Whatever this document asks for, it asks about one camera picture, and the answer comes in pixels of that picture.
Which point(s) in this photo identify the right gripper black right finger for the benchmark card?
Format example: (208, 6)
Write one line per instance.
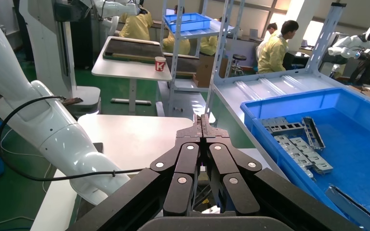
(220, 159)

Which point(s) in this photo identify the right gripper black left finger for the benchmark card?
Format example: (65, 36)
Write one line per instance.
(185, 159)

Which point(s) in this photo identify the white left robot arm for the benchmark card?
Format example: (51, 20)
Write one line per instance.
(54, 134)

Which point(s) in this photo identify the white neighbour robot arm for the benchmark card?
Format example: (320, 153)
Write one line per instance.
(114, 8)

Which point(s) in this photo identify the closed brown cardboard box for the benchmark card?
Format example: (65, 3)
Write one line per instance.
(205, 71)

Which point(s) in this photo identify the grey metal shelf rack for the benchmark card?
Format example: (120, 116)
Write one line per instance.
(176, 63)

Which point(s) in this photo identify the long metal channel housing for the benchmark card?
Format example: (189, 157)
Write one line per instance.
(312, 132)
(354, 207)

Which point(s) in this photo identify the red white paper cup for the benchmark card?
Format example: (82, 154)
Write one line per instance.
(160, 64)

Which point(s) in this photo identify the black round stool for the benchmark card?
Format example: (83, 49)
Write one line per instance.
(238, 58)

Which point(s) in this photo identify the white desk single leg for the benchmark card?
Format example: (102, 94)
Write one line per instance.
(127, 70)

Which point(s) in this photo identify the seated person yellow coat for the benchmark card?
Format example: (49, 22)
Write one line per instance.
(183, 46)
(137, 27)
(209, 46)

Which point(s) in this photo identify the black-haired person yellow coat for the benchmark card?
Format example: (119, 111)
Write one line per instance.
(272, 54)

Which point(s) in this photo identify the person in pale coat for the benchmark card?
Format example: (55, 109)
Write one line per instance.
(263, 44)

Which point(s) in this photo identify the black tray with brass edges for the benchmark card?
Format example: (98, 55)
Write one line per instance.
(130, 47)

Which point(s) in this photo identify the small blue plastic bin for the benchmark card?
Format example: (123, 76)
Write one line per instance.
(188, 22)

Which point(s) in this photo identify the large blue plastic bin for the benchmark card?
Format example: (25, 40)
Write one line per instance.
(357, 143)

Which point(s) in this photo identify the white humanoid robot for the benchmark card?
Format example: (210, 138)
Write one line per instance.
(354, 44)

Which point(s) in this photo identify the grey robot column base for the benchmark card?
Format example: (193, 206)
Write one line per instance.
(51, 38)

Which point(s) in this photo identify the silver stamped bracket plate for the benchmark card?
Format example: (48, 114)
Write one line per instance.
(274, 121)

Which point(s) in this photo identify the flat silver slotted bracket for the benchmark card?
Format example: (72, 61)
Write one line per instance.
(308, 172)
(292, 151)
(316, 157)

